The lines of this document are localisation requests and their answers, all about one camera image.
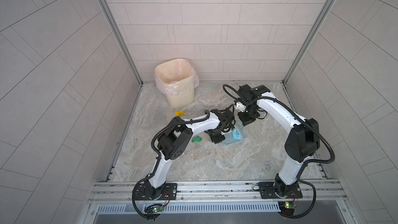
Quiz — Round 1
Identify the pale green hand brush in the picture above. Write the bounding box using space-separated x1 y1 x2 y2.
235 122 248 140

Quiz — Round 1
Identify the pale green dustpan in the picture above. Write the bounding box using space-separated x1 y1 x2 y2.
222 127 246 145

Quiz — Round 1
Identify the light blue paper scrap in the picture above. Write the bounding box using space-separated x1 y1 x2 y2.
232 129 242 141

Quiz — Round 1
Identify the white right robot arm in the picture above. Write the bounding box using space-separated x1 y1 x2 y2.
222 84 335 198

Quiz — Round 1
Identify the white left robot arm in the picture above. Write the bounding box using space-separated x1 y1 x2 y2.
133 108 235 199

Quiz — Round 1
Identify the green crumpled paper scrap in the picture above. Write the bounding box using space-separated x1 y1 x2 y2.
191 136 203 143

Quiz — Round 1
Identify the yellow paper scrap near bin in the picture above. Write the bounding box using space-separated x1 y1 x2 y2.
175 111 185 116

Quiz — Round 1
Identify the clear plastic bin liner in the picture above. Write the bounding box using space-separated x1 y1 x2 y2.
154 58 199 96

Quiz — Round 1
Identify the cream plastic trash bin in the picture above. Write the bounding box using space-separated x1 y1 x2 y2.
154 58 199 108

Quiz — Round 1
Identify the right circuit board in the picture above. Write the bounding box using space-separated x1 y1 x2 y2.
278 201 297 217

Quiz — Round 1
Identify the circuit board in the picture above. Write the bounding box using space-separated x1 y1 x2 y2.
145 204 164 214
278 201 297 217

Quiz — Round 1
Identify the left circuit board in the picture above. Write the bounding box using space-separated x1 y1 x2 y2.
145 204 164 214

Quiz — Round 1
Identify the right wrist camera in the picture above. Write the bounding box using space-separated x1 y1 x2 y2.
234 101 246 112

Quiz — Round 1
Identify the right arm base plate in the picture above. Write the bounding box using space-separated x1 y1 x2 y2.
258 181 303 199

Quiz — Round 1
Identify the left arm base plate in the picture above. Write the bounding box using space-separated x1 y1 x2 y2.
133 181 178 201

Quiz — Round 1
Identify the aluminium front rail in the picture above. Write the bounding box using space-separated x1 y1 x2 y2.
88 179 347 214

